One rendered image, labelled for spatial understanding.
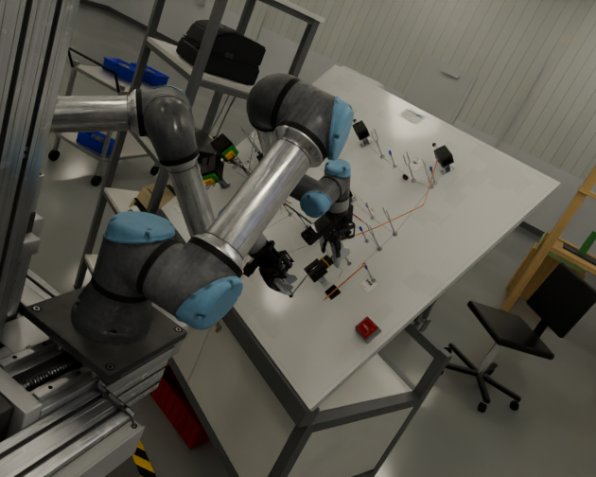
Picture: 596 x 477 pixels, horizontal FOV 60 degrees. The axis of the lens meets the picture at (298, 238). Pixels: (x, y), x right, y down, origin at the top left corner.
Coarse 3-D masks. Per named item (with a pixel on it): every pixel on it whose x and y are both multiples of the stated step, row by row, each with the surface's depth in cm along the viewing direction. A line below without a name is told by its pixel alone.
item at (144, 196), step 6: (150, 186) 252; (168, 186) 255; (144, 192) 250; (150, 192) 248; (168, 192) 250; (174, 192) 252; (138, 198) 252; (144, 198) 249; (162, 198) 245; (168, 198) 245; (132, 204) 252; (138, 204) 249; (144, 204) 247; (162, 204) 241; (144, 210) 245
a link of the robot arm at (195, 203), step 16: (160, 112) 118; (176, 112) 119; (160, 128) 118; (176, 128) 118; (192, 128) 122; (160, 144) 118; (176, 144) 118; (192, 144) 121; (160, 160) 121; (176, 160) 119; (192, 160) 121; (176, 176) 123; (192, 176) 124; (176, 192) 126; (192, 192) 125; (192, 208) 127; (208, 208) 130; (192, 224) 130; (208, 224) 131
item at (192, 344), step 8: (192, 328) 205; (208, 328) 197; (192, 336) 205; (200, 336) 201; (184, 344) 209; (192, 344) 205; (200, 344) 200; (184, 352) 209; (192, 352) 204; (200, 352) 200; (176, 360) 213; (184, 360) 208; (192, 360) 204; (184, 368) 208; (192, 368) 204; (184, 376) 208
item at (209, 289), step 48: (288, 96) 102; (336, 96) 104; (288, 144) 99; (336, 144) 101; (240, 192) 96; (288, 192) 99; (192, 240) 92; (240, 240) 93; (144, 288) 90; (192, 288) 87; (240, 288) 93
